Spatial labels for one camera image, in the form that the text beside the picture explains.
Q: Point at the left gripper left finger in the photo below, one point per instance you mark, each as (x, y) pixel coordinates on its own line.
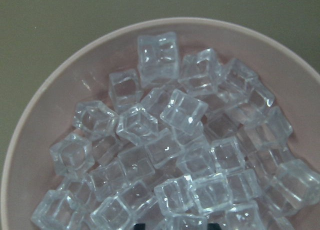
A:
(139, 226)

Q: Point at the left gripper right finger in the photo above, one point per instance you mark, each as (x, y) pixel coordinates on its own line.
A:
(212, 226)

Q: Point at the pile of ice cubes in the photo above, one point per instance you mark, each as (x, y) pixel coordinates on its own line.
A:
(185, 141)

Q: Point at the pink bowl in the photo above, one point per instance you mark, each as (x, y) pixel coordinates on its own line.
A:
(28, 171)

